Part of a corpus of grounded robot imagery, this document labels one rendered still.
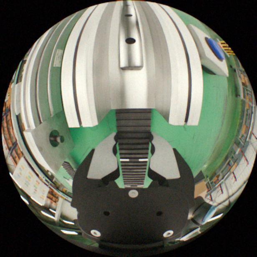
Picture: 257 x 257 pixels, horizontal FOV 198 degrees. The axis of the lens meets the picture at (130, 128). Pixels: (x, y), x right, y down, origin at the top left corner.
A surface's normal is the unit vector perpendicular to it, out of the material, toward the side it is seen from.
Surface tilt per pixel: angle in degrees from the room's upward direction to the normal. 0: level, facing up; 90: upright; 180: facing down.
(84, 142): 0
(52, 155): 90
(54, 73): 90
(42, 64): 90
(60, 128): 90
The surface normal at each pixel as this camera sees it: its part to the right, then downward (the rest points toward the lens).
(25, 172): 1.00, -0.03
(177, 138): -0.03, 0.46
